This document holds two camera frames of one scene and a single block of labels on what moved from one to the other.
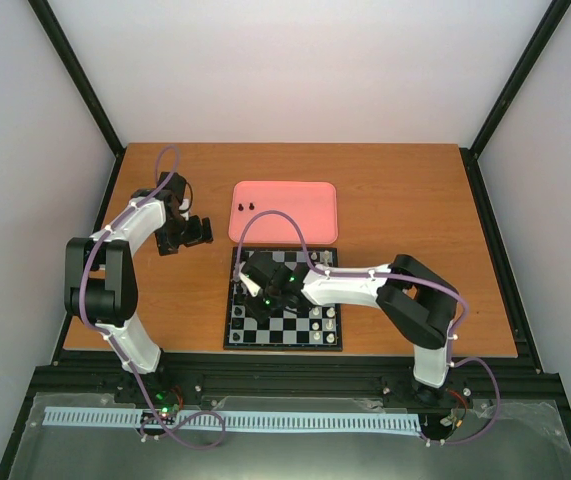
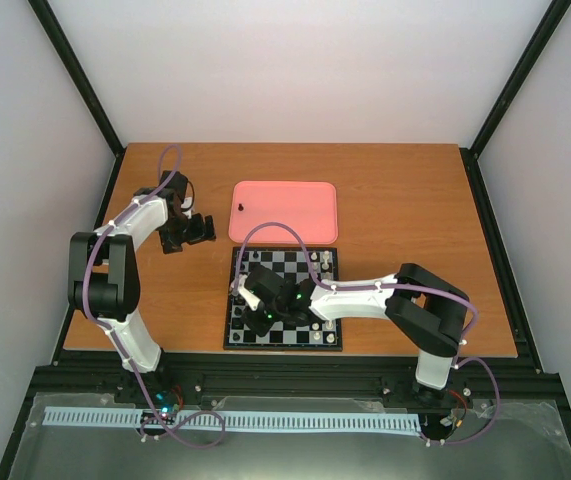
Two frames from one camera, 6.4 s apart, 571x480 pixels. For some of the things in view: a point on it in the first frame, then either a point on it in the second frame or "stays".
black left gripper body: x=178 y=232 stays
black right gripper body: x=264 y=312 to x=263 y=327
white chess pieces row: x=330 y=311 stays
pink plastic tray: x=313 y=203 stays
